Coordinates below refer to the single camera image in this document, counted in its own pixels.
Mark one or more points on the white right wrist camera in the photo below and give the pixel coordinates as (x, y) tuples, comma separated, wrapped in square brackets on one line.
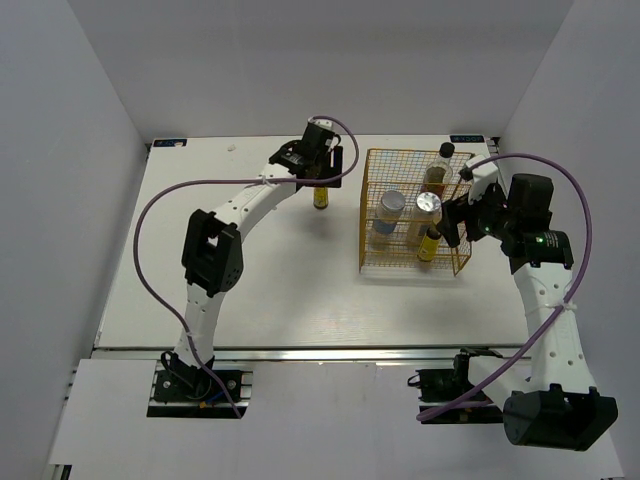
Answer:
[(481, 174)]

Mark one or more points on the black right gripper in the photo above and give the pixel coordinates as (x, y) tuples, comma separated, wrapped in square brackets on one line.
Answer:
[(453, 212)]

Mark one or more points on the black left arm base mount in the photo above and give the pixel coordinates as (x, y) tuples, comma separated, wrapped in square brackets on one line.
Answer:
[(171, 398)]

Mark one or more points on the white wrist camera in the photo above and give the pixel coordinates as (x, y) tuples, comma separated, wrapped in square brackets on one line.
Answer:
[(481, 174), (322, 122)]

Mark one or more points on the white jar blue label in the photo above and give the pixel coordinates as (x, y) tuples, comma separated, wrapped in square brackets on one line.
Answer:
[(388, 211)]

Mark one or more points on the small yellow-label bottle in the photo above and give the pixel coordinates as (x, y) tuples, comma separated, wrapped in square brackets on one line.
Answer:
[(320, 197), (429, 245)]

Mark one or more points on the white granule jar silver lid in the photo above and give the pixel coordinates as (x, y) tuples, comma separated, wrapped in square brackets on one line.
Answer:
[(426, 211)]

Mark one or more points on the blue corner sticker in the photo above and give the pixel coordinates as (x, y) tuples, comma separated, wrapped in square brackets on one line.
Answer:
[(466, 138), (169, 143)]

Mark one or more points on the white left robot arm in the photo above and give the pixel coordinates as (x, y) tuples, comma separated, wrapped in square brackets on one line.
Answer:
[(212, 254)]

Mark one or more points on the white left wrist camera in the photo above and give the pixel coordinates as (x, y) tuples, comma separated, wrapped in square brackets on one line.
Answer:
[(322, 122)]

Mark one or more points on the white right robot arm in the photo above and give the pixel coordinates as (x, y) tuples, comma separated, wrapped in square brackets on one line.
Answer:
[(558, 404)]

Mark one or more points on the dark sauce bottle red label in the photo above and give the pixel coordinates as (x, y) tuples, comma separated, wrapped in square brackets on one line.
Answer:
[(439, 172)]

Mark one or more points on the yellow wire rack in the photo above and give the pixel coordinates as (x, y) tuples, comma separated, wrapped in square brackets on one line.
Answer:
[(403, 170)]

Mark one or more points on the blue right corner sticker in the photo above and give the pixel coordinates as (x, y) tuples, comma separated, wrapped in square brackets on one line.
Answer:
[(466, 138)]

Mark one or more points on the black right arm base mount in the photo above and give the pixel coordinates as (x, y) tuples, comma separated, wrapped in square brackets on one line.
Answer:
[(438, 386)]

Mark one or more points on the blue left corner sticker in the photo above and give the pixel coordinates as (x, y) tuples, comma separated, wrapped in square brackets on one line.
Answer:
[(169, 143)]

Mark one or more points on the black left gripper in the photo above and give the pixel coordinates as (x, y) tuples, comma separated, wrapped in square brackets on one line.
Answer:
[(334, 169)]

